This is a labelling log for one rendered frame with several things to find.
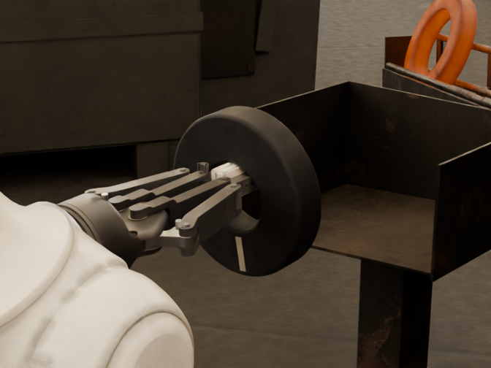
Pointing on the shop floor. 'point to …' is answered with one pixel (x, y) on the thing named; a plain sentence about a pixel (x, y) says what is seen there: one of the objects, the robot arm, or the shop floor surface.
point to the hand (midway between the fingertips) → (243, 175)
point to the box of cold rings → (99, 77)
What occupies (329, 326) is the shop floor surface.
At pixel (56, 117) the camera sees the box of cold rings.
